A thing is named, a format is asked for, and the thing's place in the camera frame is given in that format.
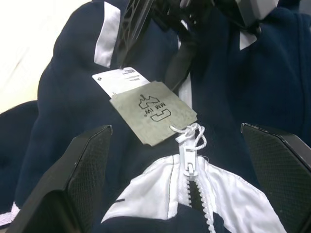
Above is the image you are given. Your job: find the white zipper slider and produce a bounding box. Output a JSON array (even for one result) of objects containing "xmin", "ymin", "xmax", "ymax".
[{"xmin": 176, "ymin": 134, "xmax": 199, "ymax": 182}]

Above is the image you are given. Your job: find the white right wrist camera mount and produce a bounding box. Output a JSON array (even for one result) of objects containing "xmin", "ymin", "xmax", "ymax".
[{"xmin": 233, "ymin": 0, "xmax": 279, "ymax": 27}]

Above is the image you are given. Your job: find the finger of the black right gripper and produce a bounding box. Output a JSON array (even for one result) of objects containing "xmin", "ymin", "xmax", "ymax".
[
  {"xmin": 164, "ymin": 31, "xmax": 203, "ymax": 91},
  {"xmin": 118, "ymin": 0, "xmax": 158, "ymax": 68}
]

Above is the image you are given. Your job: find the white tag string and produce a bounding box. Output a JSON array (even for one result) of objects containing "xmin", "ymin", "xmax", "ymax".
[{"xmin": 170, "ymin": 122, "xmax": 207, "ymax": 150}]

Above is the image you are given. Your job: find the white paper price tag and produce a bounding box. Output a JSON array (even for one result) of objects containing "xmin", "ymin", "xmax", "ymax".
[{"xmin": 91, "ymin": 66, "xmax": 153, "ymax": 97}]

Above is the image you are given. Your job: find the navy and white zip jacket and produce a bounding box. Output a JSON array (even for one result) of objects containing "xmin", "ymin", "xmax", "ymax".
[{"xmin": 0, "ymin": 0, "xmax": 311, "ymax": 233}]

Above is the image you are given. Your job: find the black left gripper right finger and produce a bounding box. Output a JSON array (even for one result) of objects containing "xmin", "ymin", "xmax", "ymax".
[{"xmin": 240, "ymin": 122, "xmax": 311, "ymax": 233}]

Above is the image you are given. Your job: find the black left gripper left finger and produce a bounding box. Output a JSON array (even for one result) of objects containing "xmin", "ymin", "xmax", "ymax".
[{"xmin": 7, "ymin": 124, "xmax": 113, "ymax": 233}]

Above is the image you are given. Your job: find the grey cardboard hang tag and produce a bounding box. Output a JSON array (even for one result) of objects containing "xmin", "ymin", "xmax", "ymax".
[{"xmin": 109, "ymin": 81, "xmax": 198, "ymax": 148}]

